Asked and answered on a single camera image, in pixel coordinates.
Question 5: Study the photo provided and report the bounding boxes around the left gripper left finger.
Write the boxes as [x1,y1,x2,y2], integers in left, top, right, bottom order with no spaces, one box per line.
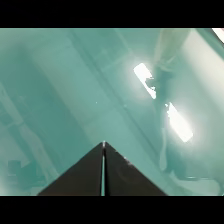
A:
[37,141,104,197]

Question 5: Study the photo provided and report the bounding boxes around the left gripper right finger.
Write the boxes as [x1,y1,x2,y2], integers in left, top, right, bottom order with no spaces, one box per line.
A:
[104,141,168,197]

